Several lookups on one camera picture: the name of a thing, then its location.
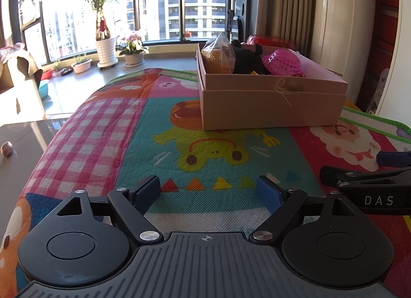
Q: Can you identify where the black monitor stand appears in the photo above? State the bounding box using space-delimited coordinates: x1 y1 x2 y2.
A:
226 0 251 43

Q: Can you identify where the black plush toy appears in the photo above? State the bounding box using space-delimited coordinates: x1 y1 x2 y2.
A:
231 40 267 75

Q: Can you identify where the beige curtain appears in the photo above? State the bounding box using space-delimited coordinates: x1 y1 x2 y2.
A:
266 0 322 58

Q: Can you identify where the pink flowering potted plant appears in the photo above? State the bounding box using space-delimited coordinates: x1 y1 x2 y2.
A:
116 30 150 67

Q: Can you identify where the bread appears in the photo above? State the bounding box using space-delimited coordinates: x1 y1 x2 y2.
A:
201 33 235 74

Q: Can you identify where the white standing air conditioner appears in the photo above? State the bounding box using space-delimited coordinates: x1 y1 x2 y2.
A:
310 0 399 106

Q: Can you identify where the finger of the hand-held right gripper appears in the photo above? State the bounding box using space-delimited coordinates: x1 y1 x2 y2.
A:
376 150 411 167
319 166 411 215

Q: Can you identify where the patterned grey board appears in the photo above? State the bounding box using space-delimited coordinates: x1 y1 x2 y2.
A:
366 68 390 115

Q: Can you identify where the pink cardboard box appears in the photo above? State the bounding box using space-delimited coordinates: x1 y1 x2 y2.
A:
197 42 349 131

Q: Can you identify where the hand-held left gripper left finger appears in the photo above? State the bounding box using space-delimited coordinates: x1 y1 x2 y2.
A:
56 175 164 243

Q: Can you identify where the small white bowl planter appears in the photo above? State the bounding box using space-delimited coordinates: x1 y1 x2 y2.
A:
71 54 92 74

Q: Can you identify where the pink plastic basket toy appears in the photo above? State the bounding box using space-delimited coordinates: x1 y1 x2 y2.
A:
261 49 305 78

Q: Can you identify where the colourful cartoon printed mat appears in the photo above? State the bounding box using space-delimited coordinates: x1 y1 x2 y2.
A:
0 67 411 298

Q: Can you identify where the tall plant in white pot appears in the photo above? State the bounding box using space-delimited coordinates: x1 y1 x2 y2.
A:
67 0 126 69

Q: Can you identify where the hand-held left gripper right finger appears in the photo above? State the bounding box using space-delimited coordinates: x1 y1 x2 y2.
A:
249 175 367 243

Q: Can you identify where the red striped panel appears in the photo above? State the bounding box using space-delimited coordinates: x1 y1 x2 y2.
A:
356 0 400 112

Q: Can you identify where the brown cardboard box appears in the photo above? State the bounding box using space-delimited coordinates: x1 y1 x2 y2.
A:
0 43 44 122

